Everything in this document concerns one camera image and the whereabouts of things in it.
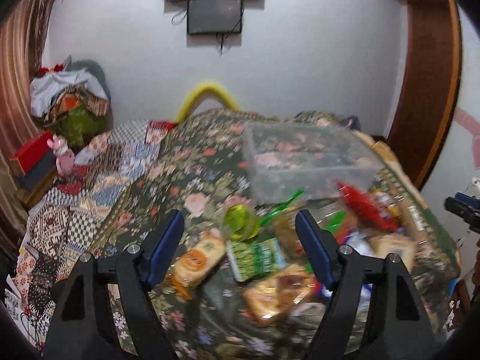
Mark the red snack bag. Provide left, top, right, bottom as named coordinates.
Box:
left=337, top=182, right=400, bottom=233

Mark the red box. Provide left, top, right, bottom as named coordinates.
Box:
left=10, top=130, right=53, bottom=176

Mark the green jelly cup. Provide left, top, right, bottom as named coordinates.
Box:
left=221, top=204, right=260, bottom=242

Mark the clear plastic storage bin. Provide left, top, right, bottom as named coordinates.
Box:
left=241, top=122, right=384, bottom=205

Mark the clear bag green zip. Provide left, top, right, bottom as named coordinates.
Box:
left=259, top=194, right=352, bottom=259

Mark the floral green bedspread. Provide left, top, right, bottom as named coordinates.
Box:
left=88, top=110, right=461, bottom=359

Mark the blue white snack bag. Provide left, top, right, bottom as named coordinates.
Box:
left=346, top=232, right=375, bottom=311

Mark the striped pink curtain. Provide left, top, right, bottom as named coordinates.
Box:
left=1, top=0, right=55, bottom=244

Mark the pile of clothes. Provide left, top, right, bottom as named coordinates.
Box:
left=30, top=58, right=112, bottom=151

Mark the patchwork checkered quilt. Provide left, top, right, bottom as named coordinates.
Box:
left=6, top=119, right=174, bottom=350

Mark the bread snack pack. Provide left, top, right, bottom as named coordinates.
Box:
left=243, top=263, right=316, bottom=326

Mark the yellow foam tube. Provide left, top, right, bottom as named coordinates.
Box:
left=174, top=80, right=241, bottom=125

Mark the pink plush toy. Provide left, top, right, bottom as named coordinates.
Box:
left=47, top=134, right=75, bottom=178

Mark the brown wooden door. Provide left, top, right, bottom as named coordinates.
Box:
left=387, top=0, right=462, bottom=189

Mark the round cracker pack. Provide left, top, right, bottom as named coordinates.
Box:
left=168, top=236, right=225, bottom=301

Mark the green peas snack bag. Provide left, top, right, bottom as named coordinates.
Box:
left=226, top=238, right=288, bottom=283

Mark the small dark wall monitor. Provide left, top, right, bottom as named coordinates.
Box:
left=187, top=0, right=243, bottom=35

